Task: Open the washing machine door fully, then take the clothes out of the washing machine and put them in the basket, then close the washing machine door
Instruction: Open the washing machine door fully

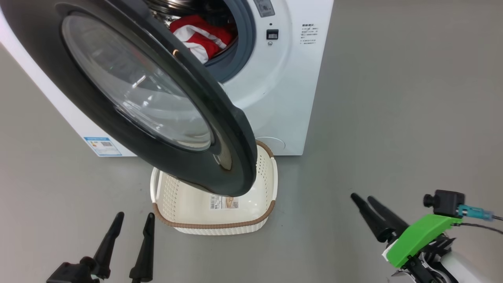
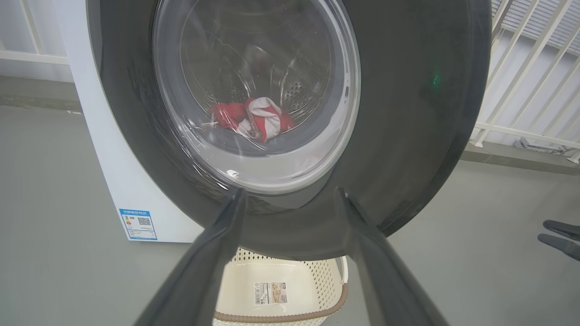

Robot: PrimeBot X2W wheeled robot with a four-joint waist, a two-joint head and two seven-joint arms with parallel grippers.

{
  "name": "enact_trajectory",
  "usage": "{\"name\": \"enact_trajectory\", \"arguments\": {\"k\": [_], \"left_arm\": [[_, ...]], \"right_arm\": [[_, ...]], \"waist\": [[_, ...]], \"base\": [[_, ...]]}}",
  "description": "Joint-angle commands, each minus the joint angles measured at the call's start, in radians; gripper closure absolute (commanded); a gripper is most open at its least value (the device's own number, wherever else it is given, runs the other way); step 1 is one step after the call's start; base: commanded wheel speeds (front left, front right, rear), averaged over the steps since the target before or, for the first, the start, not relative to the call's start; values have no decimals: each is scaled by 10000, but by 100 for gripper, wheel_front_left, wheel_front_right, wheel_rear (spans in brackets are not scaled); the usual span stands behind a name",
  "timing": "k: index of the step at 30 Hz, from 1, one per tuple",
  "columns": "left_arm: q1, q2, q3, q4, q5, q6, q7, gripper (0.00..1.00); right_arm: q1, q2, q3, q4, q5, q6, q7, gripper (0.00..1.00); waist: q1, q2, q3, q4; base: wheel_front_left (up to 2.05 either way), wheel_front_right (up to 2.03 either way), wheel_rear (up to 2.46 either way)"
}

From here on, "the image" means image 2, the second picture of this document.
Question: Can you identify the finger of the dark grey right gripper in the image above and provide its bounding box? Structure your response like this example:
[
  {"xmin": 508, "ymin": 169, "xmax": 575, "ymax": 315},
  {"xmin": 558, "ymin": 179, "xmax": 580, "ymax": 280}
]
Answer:
[
  {"xmin": 538, "ymin": 234, "xmax": 580, "ymax": 261},
  {"xmin": 543, "ymin": 220, "xmax": 580, "ymax": 240}
]

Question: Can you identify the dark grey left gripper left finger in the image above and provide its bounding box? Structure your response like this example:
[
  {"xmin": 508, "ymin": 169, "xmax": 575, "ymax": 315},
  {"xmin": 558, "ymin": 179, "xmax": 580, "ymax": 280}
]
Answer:
[{"xmin": 135, "ymin": 187, "xmax": 247, "ymax": 326}]

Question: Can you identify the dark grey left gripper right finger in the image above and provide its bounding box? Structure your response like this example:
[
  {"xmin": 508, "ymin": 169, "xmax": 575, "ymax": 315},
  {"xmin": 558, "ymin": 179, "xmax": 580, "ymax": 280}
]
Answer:
[{"xmin": 336, "ymin": 187, "xmax": 448, "ymax": 326}]

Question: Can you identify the dark round washing machine door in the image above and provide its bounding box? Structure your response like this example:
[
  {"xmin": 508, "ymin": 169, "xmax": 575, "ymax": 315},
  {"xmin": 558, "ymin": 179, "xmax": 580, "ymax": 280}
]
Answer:
[{"xmin": 86, "ymin": 0, "xmax": 492, "ymax": 261}]

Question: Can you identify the red and white basketball jersey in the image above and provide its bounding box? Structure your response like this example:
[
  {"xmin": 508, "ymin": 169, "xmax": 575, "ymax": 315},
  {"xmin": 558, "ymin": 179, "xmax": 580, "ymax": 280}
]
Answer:
[{"xmin": 209, "ymin": 96, "xmax": 296, "ymax": 144}]

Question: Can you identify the cream perforated laundry basket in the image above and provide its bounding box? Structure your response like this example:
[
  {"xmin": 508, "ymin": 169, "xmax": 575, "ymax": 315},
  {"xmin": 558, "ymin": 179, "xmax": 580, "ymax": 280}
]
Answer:
[{"xmin": 212, "ymin": 247, "xmax": 349, "ymax": 326}]

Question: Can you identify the barcode label sticker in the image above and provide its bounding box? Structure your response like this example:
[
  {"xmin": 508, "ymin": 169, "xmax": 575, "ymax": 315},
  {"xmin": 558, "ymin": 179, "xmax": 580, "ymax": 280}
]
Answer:
[{"xmin": 254, "ymin": 282, "xmax": 287, "ymax": 305}]

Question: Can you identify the blue energy label sticker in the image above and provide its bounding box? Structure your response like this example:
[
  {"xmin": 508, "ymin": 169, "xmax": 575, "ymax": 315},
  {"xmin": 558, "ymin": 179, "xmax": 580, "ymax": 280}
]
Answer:
[{"xmin": 119, "ymin": 208, "xmax": 158, "ymax": 240}]

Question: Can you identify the white metal railing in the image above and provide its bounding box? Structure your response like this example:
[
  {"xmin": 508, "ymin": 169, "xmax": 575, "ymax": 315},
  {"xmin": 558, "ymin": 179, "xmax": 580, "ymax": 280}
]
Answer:
[
  {"xmin": 469, "ymin": 0, "xmax": 580, "ymax": 164},
  {"xmin": 0, "ymin": 0, "xmax": 71, "ymax": 66}
]

